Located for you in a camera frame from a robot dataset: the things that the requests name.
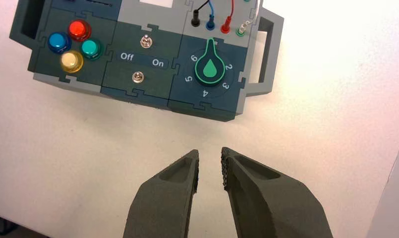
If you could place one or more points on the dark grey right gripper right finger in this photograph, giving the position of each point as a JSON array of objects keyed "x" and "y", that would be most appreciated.
[{"x": 268, "y": 207}]

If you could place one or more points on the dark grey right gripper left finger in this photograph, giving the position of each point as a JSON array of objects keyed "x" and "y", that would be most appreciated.
[{"x": 163, "y": 203}]

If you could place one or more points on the black green rotary knob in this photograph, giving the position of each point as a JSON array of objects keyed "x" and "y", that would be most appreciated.
[{"x": 210, "y": 70}]

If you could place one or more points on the yellow round push button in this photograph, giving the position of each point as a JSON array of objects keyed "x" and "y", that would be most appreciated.
[{"x": 71, "y": 61}]

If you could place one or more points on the green round push button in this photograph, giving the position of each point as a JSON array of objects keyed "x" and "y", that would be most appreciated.
[{"x": 91, "y": 48}]

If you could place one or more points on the grey and teal control box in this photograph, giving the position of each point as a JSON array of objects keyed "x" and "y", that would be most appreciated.
[{"x": 120, "y": 36}]

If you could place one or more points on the white banana plug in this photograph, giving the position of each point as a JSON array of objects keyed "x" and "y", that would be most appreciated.
[{"x": 242, "y": 28}]

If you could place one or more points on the red banana plug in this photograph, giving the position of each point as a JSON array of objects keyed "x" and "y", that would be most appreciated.
[{"x": 225, "y": 26}]

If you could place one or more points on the blue banana plug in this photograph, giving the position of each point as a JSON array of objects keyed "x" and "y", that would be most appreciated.
[{"x": 210, "y": 23}]

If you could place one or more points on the black banana plug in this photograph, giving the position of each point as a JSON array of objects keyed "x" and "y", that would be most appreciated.
[{"x": 195, "y": 18}]

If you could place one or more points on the blue round push button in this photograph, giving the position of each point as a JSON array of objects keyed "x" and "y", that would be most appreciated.
[{"x": 59, "y": 42}]

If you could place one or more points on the red round push button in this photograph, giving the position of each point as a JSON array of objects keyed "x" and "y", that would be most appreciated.
[{"x": 79, "y": 29}]

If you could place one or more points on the white display screen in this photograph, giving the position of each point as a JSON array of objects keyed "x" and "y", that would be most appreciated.
[{"x": 156, "y": 3}]

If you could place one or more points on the small metal toggle switch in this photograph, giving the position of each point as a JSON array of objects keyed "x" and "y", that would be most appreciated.
[
  {"x": 137, "y": 77},
  {"x": 146, "y": 41}
]

